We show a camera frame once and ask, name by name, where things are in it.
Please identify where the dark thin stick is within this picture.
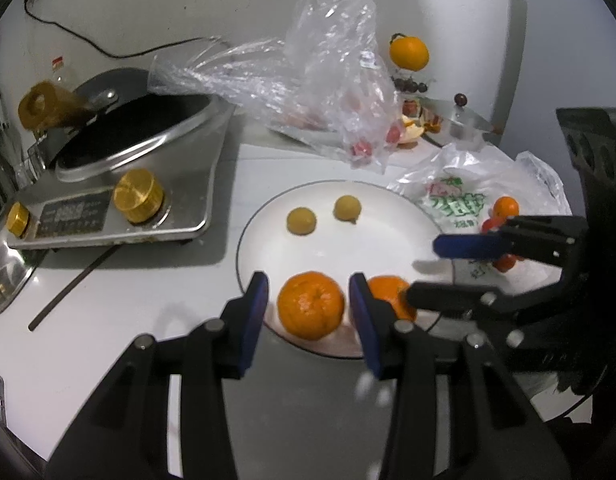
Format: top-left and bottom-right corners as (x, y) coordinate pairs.
(28, 249), (117, 332)

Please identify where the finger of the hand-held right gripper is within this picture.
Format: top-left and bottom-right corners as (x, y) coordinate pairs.
(433, 215), (589, 267)
(405, 270), (589, 357)

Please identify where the orange peel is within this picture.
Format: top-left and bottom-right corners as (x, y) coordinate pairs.
(398, 102), (443, 148)

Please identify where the red-capped plastic bottle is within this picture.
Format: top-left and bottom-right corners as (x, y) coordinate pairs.
(50, 55), (81, 91)

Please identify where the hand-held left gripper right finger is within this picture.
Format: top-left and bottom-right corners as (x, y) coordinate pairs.
(348, 272), (571, 480)

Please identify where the plain steel lid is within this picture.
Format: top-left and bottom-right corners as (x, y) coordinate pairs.
(0, 240), (43, 318)

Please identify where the clear crumpled plastic bag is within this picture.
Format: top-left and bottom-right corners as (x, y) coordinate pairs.
(148, 0), (403, 176)

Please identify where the black cooker cable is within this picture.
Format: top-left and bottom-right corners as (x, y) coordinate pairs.
(22, 0), (223, 59)

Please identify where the black wok with wooden handle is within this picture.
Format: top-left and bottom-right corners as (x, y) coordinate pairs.
(18, 67), (213, 171)

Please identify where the silver induction cooker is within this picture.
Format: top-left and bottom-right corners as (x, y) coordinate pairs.
(8, 95), (236, 251)

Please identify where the small yellow round fruit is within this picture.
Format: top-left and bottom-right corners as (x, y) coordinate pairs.
(286, 206), (317, 236)
(333, 195), (363, 223)

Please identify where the green printed plastic bag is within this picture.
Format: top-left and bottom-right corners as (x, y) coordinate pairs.
(388, 142), (576, 311)

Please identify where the white plate with dark rim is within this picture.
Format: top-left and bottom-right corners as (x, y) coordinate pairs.
(235, 180), (456, 358)

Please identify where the orange tangerine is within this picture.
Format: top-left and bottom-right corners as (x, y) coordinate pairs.
(368, 275), (419, 321)
(277, 270), (346, 341)

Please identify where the orange-red tomato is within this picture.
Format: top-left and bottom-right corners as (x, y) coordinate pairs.
(492, 196), (520, 221)

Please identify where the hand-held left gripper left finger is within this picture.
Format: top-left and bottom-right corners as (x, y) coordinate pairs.
(48, 270), (271, 480)

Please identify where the large orange with leaf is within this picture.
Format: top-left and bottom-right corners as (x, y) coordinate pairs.
(389, 34), (430, 72)

